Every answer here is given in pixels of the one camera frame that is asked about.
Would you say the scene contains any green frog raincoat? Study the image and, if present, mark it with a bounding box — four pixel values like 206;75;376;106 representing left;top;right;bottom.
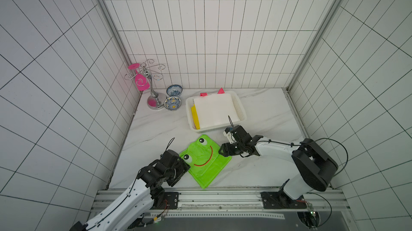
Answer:
179;134;232;189

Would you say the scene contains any white raincoat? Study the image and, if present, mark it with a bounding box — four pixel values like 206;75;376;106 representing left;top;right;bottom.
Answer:
194;93;240;129

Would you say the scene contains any yellow raincoat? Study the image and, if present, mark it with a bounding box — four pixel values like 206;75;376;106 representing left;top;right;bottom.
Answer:
191;105;200;130

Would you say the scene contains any white plastic basket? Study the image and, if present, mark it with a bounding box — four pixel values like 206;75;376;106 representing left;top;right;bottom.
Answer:
185;91;247;132

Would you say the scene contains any pink bunny raincoat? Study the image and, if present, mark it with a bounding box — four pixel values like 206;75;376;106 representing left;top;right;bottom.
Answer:
200;88;225;97

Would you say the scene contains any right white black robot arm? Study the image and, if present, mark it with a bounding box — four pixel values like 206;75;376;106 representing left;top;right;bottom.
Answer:
219;125;338;203

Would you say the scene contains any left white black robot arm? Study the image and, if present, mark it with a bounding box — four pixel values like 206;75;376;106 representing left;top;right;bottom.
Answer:
71;149;190;231

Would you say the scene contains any left base wiring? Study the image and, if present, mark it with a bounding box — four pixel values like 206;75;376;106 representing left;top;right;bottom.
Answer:
128;198;170;229

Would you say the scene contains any base wiring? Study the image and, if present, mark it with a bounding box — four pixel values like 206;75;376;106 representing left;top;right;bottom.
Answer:
297;192;333;228
128;198;170;229

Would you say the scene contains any blue white bowl lower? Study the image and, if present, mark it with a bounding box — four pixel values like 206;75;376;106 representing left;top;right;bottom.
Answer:
164;97;182;111

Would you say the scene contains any blue white bowl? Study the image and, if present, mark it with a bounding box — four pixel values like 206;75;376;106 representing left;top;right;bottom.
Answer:
164;97;182;111
166;85;183;97

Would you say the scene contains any silver glass holder stand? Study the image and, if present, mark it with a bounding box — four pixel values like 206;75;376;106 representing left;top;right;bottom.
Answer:
124;59;166;110

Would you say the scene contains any blue white bowl upper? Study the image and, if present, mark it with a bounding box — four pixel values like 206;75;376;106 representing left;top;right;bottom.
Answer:
166;85;183;97

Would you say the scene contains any pink wine glass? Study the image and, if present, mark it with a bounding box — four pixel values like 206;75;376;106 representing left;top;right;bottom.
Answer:
128;63;150;92

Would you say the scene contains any right base wiring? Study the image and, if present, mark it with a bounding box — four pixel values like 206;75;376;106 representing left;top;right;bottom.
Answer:
297;192;333;228

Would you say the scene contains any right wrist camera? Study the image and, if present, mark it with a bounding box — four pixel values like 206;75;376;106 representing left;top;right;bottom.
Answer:
223;128;236;144

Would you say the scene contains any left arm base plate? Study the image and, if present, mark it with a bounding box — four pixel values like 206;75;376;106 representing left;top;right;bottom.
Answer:
151;192;179;210

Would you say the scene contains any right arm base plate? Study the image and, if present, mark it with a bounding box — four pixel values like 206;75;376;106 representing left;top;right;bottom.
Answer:
260;191;307;210

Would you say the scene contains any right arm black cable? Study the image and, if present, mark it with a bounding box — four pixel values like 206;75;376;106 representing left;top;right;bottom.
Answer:
267;137;349;177

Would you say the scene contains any aluminium mounting rail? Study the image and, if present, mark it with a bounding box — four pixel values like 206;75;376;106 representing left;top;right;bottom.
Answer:
91;187;350;214

